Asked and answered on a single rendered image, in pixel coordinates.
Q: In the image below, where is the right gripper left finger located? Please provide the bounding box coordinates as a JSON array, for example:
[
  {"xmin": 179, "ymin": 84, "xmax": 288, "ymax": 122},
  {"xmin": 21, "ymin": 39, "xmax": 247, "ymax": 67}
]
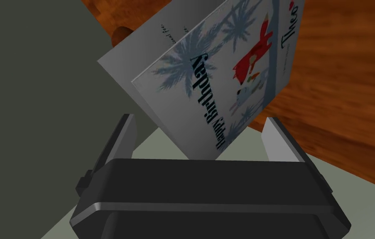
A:
[{"xmin": 91, "ymin": 113, "xmax": 137, "ymax": 173}]

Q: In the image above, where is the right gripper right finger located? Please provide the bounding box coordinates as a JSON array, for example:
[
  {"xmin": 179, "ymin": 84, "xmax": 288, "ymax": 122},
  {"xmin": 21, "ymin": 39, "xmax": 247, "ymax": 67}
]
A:
[{"xmin": 261, "ymin": 117, "xmax": 306, "ymax": 163}]

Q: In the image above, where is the grey birthday card with fox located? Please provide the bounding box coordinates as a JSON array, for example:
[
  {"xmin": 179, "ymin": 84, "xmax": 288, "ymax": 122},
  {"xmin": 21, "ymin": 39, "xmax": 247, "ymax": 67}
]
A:
[{"xmin": 97, "ymin": 0, "xmax": 306, "ymax": 161}]

